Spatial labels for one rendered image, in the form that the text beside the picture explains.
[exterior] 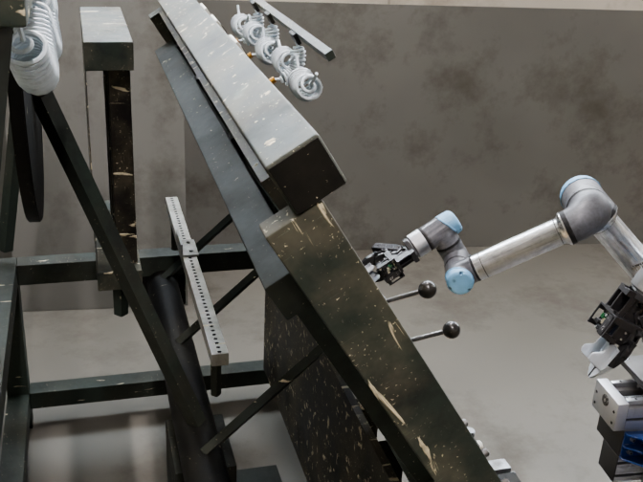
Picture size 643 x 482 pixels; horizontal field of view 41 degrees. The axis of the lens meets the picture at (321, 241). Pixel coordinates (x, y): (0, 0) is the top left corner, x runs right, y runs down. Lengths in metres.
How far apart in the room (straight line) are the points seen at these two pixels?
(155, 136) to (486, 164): 2.20
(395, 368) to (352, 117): 3.95
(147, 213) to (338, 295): 3.49
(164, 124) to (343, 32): 1.24
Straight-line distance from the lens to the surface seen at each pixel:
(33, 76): 1.41
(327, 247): 1.41
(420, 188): 5.68
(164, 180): 4.86
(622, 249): 2.57
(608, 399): 2.61
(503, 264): 2.39
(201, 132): 2.32
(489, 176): 5.81
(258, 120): 1.52
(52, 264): 3.68
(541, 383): 4.51
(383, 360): 1.54
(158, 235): 4.90
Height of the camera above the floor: 2.31
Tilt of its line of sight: 23 degrees down
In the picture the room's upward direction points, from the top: 3 degrees clockwise
